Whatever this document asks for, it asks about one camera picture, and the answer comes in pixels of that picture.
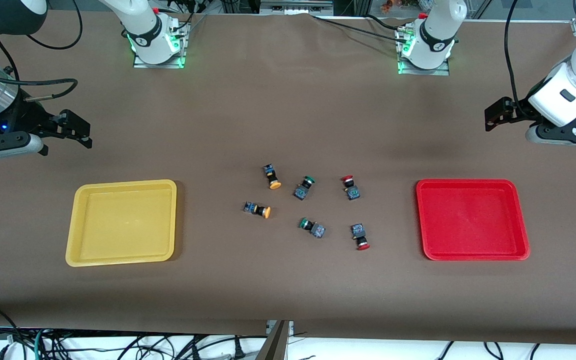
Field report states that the red mushroom push button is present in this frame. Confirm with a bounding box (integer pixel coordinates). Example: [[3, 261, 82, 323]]
[[350, 223, 371, 251], [340, 175, 361, 201]]

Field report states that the yellow mushroom push button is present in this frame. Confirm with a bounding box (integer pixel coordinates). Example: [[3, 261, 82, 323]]
[[262, 163, 283, 190], [242, 201, 272, 220]]

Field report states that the yellow plastic tray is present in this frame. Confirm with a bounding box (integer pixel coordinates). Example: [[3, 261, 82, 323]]
[[65, 179, 178, 268]]

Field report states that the red plastic tray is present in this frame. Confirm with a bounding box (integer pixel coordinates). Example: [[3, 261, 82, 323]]
[[415, 179, 531, 262]]

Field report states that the brown table cover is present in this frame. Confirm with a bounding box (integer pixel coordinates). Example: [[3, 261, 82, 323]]
[[0, 11, 576, 346]]

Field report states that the green push button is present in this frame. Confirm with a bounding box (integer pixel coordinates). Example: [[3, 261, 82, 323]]
[[293, 176, 317, 202], [298, 217, 327, 239]]

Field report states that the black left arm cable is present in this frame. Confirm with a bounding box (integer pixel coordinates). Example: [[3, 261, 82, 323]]
[[504, 0, 531, 118]]

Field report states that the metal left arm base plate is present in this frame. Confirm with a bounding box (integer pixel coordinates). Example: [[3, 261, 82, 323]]
[[396, 27, 451, 77]]

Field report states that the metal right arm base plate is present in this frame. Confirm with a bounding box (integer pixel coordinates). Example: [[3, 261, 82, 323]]
[[133, 22, 187, 69]]

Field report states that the black looping right arm cable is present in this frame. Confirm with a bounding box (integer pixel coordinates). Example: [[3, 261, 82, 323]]
[[25, 0, 84, 51]]

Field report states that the black cable across table cover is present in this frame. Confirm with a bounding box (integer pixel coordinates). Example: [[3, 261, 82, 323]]
[[310, 14, 409, 43]]

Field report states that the green cable under table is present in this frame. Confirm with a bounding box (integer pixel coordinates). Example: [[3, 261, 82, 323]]
[[34, 328, 49, 360]]

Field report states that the aluminium frame profile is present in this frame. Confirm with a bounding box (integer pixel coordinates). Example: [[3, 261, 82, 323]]
[[260, 0, 335, 16]]

